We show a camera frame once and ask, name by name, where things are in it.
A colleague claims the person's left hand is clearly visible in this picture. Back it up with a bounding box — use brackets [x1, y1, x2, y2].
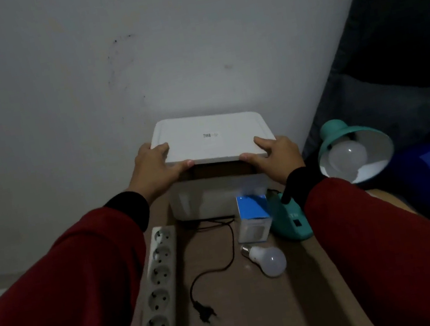
[119, 135, 201, 209]

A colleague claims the person's right hand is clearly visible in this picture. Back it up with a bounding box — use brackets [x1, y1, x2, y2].
[235, 128, 310, 194]

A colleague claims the white storage box lid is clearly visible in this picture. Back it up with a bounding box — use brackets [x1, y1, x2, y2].
[145, 100, 279, 177]

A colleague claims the teal desk lamp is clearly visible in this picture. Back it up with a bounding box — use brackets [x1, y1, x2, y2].
[253, 109, 408, 247]

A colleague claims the white light bulb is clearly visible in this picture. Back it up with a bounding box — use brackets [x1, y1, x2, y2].
[325, 134, 371, 176]
[240, 238, 290, 283]

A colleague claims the blue and white bulb carton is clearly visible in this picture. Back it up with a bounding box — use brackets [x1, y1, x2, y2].
[230, 191, 277, 247]

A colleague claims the white power strip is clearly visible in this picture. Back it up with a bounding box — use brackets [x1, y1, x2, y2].
[93, 222, 194, 326]

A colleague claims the black lamp power cable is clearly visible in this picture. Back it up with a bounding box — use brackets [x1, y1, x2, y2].
[176, 211, 254, 326]

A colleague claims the person's left forearm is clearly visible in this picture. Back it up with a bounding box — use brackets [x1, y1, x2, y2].
[0, 187, 172, 326]

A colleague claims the person's right forearm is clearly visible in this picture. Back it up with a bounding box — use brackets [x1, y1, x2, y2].
[276, 143, 430, 326]

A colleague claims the white plastic storage box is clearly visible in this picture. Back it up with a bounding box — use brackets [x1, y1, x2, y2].
[163, 152, 285, 225]

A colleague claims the grey cushion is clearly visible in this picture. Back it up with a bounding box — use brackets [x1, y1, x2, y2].
[299, 56, 430, 165]

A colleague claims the brown wooden bedside table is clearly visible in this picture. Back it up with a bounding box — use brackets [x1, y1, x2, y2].
[78, 162, 377, 326]

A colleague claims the dark grey padded headboard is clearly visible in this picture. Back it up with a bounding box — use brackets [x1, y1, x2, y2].
[275, 0, 430, 178]

